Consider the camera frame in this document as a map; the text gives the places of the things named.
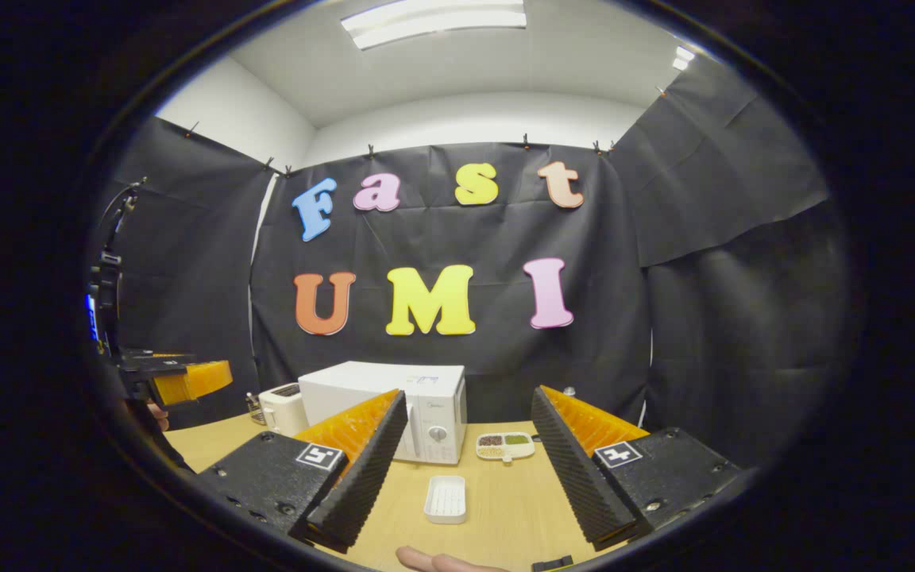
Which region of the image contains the white toaster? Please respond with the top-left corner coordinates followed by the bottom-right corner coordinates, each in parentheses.
top-left (258, 383), bottom-right (309, 438)

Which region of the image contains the black backdrop cloth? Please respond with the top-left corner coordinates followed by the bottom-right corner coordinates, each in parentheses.
top-left (96, 56), bottom-right (855, 470)

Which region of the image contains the white rectangular tray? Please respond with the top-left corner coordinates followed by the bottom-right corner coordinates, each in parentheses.
top-left (424, 475), bottom-right (467, 525)

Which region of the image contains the white microwave oven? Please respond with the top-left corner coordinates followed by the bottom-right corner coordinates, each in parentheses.
top-left (299, 361), bottom-right (468, 466)

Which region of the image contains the long ceiling light panel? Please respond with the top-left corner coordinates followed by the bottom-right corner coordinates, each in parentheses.
top-left (341, 0), bottom-right (527, 50)

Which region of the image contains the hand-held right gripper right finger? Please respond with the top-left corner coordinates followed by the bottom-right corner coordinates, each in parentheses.
top-left (531, 385), bottom-right (744, 551)

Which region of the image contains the white divided condiment dish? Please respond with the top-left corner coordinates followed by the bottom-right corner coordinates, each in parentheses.
top-left (476, 431), bottom-right (536, 463)

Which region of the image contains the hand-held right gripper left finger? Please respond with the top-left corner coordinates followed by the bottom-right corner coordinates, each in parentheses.
top-left (199, 389), bottom-right (409, 555)

